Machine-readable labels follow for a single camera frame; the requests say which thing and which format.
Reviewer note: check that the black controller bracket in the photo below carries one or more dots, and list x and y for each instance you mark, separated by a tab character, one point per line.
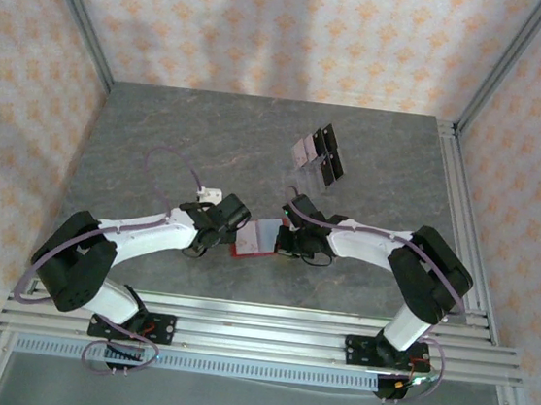
396	390

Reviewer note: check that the red leather card holder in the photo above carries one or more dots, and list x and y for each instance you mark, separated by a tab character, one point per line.
252	255

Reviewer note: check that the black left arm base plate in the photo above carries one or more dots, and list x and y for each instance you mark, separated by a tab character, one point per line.
163	329

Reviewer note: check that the clear acrylic card stand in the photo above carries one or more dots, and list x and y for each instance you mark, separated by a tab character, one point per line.
309	180

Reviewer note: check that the aluminium side rail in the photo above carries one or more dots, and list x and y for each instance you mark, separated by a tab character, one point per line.
462	234

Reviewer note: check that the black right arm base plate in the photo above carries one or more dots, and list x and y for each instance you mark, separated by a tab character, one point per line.
356	351

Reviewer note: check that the aluminium frame post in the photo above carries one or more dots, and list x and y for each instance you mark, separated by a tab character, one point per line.
77	14
506	63

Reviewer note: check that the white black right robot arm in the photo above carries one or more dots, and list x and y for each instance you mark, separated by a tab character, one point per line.
368	243

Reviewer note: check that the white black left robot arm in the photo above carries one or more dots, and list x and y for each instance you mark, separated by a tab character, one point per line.
149	235

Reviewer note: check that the aluminium mounting rail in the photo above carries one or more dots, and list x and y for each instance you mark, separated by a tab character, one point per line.
261	328

